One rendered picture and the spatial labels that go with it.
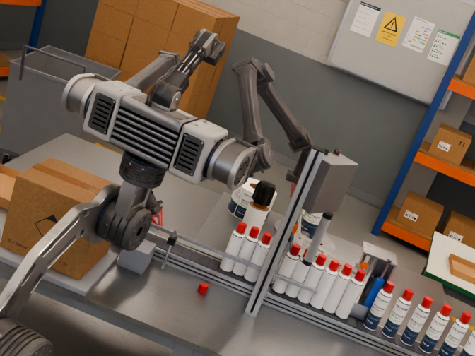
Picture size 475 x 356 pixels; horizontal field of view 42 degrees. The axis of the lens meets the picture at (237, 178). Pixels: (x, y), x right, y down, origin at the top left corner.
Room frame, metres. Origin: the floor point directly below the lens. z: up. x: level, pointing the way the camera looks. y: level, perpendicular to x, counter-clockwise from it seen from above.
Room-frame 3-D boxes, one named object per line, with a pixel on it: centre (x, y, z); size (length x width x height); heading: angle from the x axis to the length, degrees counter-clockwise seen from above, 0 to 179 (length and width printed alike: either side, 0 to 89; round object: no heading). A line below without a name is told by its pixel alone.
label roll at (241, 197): (2.80, -0.10, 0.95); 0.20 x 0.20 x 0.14
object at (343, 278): (2.16, -0.51, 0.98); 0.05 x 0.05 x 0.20
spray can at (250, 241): (2.19, -0.13, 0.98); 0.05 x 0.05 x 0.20
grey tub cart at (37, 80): (4.48, 1.45, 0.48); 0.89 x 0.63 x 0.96; 4
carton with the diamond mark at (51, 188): (1.93, 0.51, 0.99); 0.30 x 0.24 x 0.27; 85
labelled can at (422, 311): (2.14, -0.82, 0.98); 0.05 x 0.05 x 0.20
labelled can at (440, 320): (2.13, -0.90, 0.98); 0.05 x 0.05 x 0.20
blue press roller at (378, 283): (2.19, -0.65, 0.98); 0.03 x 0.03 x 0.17
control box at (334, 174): (2.09, -0.29, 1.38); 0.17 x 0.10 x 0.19; 141
